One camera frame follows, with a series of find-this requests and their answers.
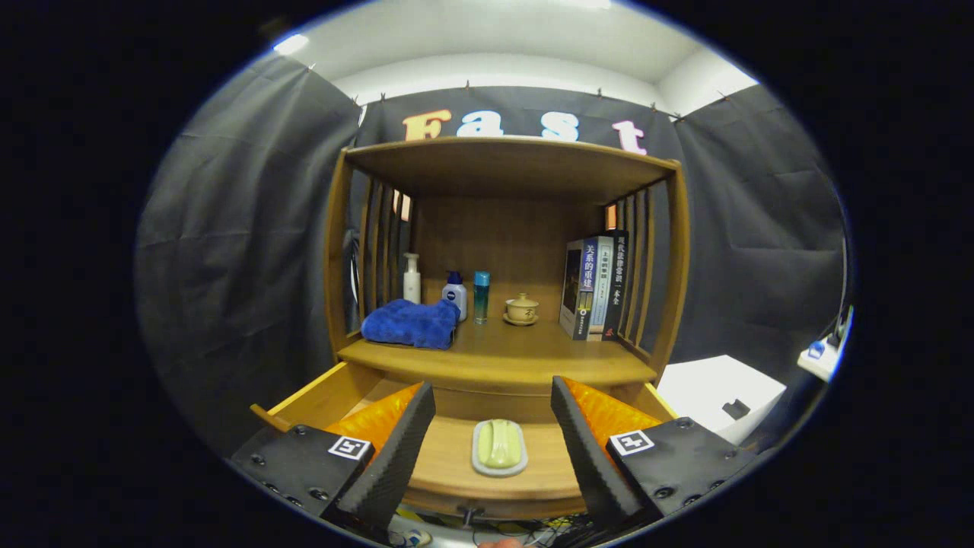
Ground white soap dish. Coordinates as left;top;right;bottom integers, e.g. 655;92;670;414
471;419;529;478

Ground wooden cabinet with slatted shelf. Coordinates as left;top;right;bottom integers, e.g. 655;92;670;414
323;135;692;427

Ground black backdrop cloth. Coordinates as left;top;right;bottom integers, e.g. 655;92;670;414
135;53;847;457

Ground book with pale spine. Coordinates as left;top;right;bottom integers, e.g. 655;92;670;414
590;234;616;341

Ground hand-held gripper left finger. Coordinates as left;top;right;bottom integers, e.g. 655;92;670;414
230;381;438;543

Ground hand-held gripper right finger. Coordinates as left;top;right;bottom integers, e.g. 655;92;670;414
549;375;756;534

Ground wooden countertop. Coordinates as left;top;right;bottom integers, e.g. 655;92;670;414
337;316;659;387

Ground book with black spine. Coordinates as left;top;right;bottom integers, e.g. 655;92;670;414
603;231;630;342

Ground beige lidded teacup with saucer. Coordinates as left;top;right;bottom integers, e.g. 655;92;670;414
503;293;540;327

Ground wooden drawer with black knob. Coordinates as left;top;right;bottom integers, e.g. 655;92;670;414
250;360;680;527

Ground white side cabinet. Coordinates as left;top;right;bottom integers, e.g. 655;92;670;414
656;354;787;446

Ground white bottle with blue cap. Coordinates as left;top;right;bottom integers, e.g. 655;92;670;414
442;271;468;322

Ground white desk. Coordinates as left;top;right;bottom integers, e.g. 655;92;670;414
797;331;849;383

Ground tangled floor cables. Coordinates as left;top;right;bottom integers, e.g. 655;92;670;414
388;510;602;547

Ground blue folded towel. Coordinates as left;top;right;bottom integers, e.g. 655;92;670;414
361;298;461;350

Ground book with blue spine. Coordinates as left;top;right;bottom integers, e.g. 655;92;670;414
559;237;602;341

